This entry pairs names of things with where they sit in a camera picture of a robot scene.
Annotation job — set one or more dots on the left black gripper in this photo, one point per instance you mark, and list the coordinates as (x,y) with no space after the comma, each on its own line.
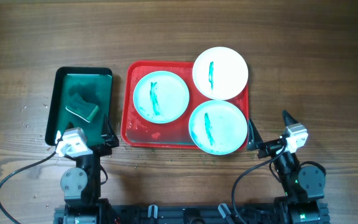
(103,149)

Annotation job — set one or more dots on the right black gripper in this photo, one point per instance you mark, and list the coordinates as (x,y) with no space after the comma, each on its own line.
(254,142)

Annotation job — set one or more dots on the green scrubbing sponge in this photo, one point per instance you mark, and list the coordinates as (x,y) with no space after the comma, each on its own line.
(79,107)

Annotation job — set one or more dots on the stained white plate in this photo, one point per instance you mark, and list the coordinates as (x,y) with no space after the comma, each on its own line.
(161,97)
(220,73)

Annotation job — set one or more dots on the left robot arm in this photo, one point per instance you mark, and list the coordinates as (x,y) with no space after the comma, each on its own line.
(81,185)

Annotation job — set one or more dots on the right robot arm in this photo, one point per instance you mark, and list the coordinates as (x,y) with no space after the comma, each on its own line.
(303,182)

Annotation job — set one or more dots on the red plastic tray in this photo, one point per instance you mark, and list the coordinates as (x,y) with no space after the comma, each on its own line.
(137,131)

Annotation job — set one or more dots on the dark green tray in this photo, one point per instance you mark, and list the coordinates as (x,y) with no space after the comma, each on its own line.
(94,85)

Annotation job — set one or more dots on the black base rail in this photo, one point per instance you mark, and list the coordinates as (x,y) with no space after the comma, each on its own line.
(191,214)

